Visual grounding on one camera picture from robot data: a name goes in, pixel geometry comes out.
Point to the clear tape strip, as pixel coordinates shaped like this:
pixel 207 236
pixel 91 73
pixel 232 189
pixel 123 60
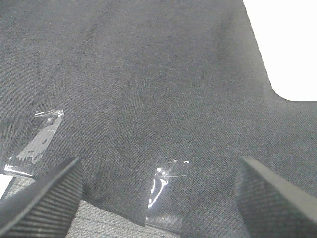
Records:
pixel 32 143
pixel 167 200

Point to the black table cloth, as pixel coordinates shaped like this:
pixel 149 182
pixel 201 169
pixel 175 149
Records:
pixel 148 81

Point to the clear tape strip left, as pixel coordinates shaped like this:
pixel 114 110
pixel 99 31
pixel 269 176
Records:
pixel 32 143

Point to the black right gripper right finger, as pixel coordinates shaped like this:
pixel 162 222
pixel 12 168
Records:
pixel 270 206

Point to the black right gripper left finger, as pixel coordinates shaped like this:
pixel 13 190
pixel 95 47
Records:
pixel 47 207

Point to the clear tape strip middle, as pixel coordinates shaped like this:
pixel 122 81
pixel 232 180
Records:
pixel 167 200

